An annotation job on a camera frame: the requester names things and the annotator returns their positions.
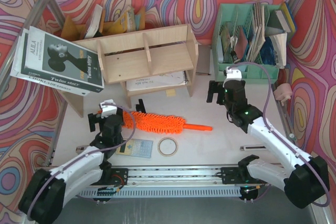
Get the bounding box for beige and blue calculator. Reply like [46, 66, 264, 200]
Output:
[116, 139, 153, 158]

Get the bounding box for clear tape roll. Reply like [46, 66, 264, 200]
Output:
[157, 137, 178, 157]

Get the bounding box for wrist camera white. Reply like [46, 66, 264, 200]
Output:
[99, 99, 118, 118]
[223, 67, 242, 86]

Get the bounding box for white Chokladfabriken book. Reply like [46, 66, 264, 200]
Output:
[10, 36, 90, 96]

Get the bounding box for spiral notebook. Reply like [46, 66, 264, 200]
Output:
[126, 71, 188, 91]

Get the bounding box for Twins story book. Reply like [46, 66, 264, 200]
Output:
[21, 26, 104, 93]

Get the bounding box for mint green desk organizer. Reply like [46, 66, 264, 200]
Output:
[212, 3, 280, 84]

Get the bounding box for black binder clip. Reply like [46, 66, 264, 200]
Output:
[135, 99, 146, 113]

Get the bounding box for wooden bookshelf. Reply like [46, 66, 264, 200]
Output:
[75, 24, 198, 107]

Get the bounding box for black marker pen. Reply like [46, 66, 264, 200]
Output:
[239, 145, 266, 151]

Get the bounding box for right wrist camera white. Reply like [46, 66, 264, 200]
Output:
[223, 67, 242, 86]

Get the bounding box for yellow file rack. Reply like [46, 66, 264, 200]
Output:
[61, 6, 145, 41]

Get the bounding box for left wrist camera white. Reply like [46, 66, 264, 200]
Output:
[99, 99, 118, 118]

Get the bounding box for pink piggy figurine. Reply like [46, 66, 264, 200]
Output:
[274, 83, 292, 106]

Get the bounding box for yellow sticky note pad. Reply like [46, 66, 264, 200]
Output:
[165, 89, 176, 97]

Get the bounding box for orange microfiber duster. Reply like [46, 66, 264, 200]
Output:
[121, 111, 213, 134]

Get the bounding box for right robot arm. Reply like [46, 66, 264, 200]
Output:
[206, 80, 331, 209]

